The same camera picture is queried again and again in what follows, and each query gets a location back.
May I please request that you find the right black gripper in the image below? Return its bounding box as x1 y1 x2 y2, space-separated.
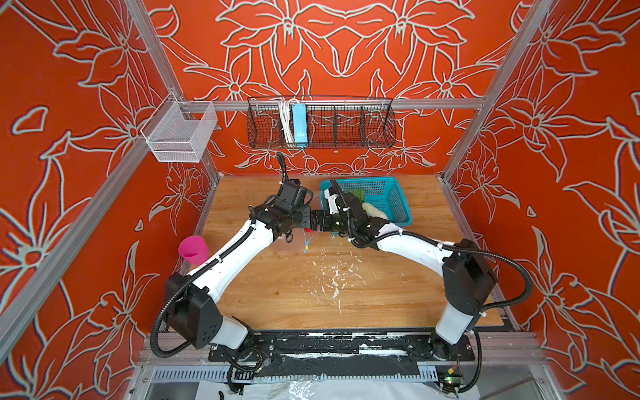
307 208 356 237

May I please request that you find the clear zip top bag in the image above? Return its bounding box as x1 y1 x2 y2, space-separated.
302 228 322 254

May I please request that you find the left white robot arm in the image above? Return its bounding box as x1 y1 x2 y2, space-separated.
149 153 311 358

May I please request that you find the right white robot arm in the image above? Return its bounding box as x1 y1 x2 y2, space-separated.
308 195 533 360

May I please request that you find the teal plastic basket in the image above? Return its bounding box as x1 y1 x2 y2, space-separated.
336 177 413 227

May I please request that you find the pink plastic cup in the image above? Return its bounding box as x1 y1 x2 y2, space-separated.
178 236 210 266

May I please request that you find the light blue box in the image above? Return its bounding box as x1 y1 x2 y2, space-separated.
292 103 308 148

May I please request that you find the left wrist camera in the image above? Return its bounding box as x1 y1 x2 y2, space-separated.
273 179 308 215

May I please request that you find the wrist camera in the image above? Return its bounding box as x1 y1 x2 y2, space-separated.
273 179 308 215
322 188 346 215

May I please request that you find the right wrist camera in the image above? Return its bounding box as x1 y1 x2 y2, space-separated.
322 188 346 215

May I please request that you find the black wire wall basket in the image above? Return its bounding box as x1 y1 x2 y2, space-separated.
247 95 398 150

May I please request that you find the white cable bundle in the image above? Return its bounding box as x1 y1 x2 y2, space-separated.
277 99 295 145

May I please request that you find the clear plastic wall bin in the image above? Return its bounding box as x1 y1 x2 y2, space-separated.
141 93 218 163

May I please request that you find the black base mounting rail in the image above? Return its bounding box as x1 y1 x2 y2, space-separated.
207 327 476 363

